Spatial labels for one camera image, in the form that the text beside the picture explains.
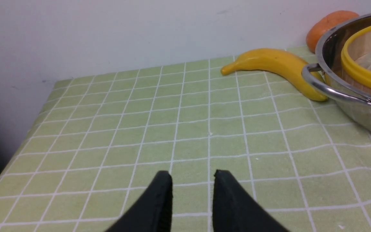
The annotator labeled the yellow toy banana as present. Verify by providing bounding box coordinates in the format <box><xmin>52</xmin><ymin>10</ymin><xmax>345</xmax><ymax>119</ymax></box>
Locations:
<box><xmin>220</xmin><ymin>48</ymin><xmax>328</xmax><ymax>102</ymax></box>

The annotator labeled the stainless steel pot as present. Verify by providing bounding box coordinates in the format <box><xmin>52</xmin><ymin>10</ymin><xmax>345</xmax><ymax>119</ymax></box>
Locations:
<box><xmin>302</xmin><ymin>13</ymin><xmax>371</xmax><ymax>131</ymax></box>

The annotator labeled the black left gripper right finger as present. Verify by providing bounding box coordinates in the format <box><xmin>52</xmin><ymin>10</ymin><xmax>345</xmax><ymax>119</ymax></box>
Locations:
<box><xmin>213</xmin><ymin>170</ymin><xmax>289</xmax><ymax>232</ymax></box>

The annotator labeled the bamboo steamer basket yellow rim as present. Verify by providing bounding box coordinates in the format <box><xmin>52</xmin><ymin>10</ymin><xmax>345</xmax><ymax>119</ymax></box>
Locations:
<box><xmin>341</xmin><ymin>25</ymin><xmax>371</xmax><ymax>97</ymax></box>

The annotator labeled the green checkered tablecloth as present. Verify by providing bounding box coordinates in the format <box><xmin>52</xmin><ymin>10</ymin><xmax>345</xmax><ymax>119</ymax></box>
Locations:
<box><xmin>0</xmin><ymin>57</ymin><xmax>371</xmax><ymax>232</ymax></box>

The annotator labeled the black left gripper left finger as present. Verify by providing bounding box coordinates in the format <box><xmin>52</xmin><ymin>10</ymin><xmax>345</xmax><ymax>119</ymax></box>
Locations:
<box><xmin>106</xmin><ymin>171</ymin><xmax>173</xmax><ymax>232</ymax></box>

